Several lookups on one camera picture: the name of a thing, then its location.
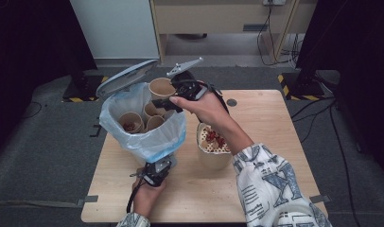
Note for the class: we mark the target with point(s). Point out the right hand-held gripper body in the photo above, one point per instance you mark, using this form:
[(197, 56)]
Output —
[(188, 88)]

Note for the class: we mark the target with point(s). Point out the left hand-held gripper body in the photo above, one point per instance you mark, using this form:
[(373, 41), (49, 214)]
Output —
[(157, 171)]

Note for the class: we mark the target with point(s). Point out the brown paper cup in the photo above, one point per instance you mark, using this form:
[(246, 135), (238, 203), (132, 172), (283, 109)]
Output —
[(154, 122), (130, 121), (149, 111), (161, 88)]

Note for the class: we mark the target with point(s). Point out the gray pedal trash bin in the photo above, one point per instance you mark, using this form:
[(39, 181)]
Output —
[(127, 77)]

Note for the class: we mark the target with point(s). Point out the person's left hand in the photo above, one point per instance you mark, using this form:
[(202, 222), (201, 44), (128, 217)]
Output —
[(146, 198)]

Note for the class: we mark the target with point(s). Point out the person's right hand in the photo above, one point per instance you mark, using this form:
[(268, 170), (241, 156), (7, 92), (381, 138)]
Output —
[(209, 110)]

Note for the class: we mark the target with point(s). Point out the pale blue plastic bin bag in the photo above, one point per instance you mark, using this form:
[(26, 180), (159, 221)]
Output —
[(149, 143)]

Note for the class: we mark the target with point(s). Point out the gray table grommet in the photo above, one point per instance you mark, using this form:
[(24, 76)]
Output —
[(231, 102)]

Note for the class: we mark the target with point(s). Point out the red food scraps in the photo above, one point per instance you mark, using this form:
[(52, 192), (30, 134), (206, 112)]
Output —
[(213, 136)]

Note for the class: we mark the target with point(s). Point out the cream strainer bucket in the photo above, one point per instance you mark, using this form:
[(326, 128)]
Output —
[(212, 159)]

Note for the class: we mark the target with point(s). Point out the light wooden desk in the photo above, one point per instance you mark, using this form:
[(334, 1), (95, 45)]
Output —
[(212, 19)]

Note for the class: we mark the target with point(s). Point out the gray tape strip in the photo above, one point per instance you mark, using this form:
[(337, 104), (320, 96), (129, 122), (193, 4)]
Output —
[(87, 200), (320, 199)]

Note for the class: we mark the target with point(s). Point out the black stand with striped base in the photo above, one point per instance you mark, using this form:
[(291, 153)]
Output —
[(306, 83), (81, 82)]

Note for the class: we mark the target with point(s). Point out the white panel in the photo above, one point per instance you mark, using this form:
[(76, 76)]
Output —
[(114, 28)]

